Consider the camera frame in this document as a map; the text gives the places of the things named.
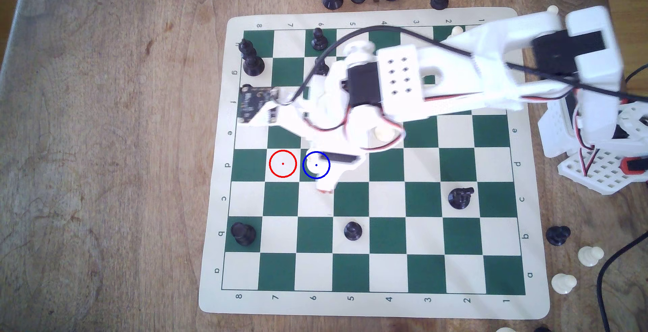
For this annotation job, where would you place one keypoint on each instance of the white bishop piece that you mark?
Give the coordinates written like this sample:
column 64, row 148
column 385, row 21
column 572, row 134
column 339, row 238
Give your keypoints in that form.
column 553, row 9

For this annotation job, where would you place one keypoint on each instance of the white perforated base plate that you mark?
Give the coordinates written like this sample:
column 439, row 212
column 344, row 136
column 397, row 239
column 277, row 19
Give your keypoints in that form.
column 602, row 172

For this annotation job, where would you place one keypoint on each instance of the white pawn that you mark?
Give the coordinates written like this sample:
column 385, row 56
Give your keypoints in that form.
column 563, row 283
column 590, row 256
column 457, row 31
column 383, row 133

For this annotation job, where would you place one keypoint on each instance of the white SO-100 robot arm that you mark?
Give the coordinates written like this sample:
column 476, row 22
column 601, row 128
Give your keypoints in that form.
column 455, row 69

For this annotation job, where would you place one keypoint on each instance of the black camera circuit board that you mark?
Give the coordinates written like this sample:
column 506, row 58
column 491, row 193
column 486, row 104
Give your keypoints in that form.
column 255, row 101

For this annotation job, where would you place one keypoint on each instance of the tall black chess piece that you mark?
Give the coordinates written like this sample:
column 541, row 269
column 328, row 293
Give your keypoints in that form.
column 252, row 61

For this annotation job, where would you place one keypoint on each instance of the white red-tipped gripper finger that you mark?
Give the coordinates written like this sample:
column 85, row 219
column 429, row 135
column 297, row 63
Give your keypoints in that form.
column 328, row 180
column 344, row 160

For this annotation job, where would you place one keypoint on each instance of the red and black clamp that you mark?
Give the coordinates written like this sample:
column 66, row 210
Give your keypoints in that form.
column 635, row 165

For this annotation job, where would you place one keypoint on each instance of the black rook piece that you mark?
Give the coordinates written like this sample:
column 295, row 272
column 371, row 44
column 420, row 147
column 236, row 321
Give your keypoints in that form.
column 243, row 234

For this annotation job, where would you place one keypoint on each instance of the green and cream chess mat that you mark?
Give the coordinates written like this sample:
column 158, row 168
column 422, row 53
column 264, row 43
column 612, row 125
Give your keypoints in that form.
column 384, row 271

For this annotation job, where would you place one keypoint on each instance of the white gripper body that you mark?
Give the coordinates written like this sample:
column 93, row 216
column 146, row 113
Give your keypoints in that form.
column 341, row 159

